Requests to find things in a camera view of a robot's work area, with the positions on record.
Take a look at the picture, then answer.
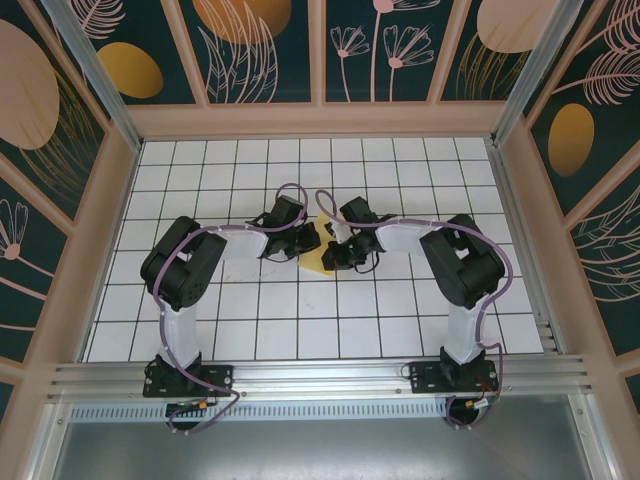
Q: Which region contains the grey metal sheet panel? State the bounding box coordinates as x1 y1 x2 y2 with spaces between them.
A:
44 399 601 480

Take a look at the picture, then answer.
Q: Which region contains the long aluminium mounting rail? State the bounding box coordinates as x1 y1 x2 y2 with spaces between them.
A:
47 353 599 401

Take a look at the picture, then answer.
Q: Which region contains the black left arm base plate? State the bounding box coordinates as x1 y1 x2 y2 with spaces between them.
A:
142 363 236 399

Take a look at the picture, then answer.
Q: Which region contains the aluminium corner post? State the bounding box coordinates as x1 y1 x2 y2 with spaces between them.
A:
39 0 146 154
489 0 584 149

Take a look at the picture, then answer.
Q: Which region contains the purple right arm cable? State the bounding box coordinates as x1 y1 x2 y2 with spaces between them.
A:
314 187 516 432

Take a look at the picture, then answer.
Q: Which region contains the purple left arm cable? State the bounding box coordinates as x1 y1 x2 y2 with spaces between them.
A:
149 182 310 436

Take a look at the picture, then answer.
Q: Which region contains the slotted grey cable tray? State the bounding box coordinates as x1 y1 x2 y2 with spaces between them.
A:
69 402 451 422

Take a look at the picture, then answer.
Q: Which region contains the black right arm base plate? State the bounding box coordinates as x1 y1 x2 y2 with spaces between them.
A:
408 360 499 396

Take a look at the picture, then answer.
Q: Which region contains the aluminium side rail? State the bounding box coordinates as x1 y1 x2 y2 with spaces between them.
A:
487 139 566 354

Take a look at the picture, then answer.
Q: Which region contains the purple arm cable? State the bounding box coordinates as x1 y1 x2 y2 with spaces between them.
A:
149 182 310 436
314 187 516 432

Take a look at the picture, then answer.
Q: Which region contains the black right camera cable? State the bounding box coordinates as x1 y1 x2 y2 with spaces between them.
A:
352 249 381 274

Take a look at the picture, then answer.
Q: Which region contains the yellow cloth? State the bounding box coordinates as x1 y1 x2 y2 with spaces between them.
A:
297 209 346 275

